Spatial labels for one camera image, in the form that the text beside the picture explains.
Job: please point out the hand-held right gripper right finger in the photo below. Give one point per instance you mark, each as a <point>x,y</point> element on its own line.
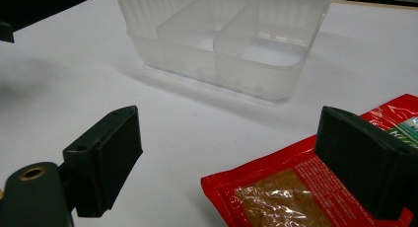
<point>364,164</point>

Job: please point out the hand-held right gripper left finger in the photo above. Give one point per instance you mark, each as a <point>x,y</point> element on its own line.
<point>98,161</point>

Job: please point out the red seasoning packet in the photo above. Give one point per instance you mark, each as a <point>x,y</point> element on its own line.
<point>279,174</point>

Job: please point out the translucent plastic divided container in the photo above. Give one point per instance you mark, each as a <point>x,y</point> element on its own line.
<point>230,69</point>

